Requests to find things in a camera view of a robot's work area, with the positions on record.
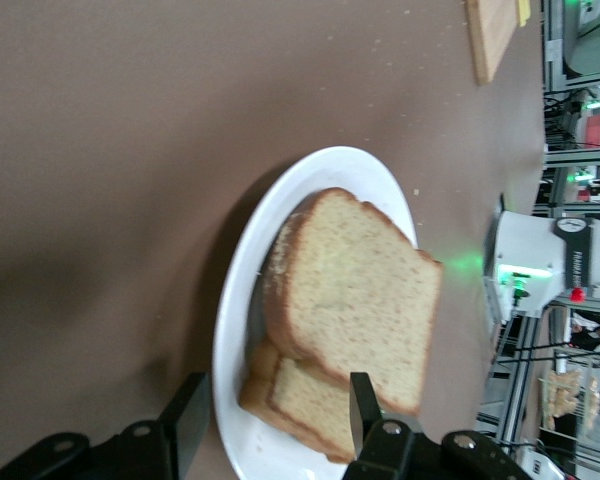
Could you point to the wooden cutting board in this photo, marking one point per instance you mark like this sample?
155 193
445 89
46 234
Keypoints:
495 40

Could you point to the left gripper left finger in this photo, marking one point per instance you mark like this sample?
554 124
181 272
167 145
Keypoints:
180 440

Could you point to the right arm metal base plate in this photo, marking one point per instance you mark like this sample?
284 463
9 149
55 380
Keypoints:
492 305

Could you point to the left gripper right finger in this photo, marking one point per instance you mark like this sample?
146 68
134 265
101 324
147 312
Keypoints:
385 450

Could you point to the brown bread slice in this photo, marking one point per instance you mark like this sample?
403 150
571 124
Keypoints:
355 300
305 400

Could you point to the clear bag with contents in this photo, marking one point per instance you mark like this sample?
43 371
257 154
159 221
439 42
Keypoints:
565 400

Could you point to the white round plate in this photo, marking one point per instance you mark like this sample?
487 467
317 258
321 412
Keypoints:
235 325

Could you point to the person in dark clothes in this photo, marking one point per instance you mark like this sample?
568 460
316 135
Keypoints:
592 337

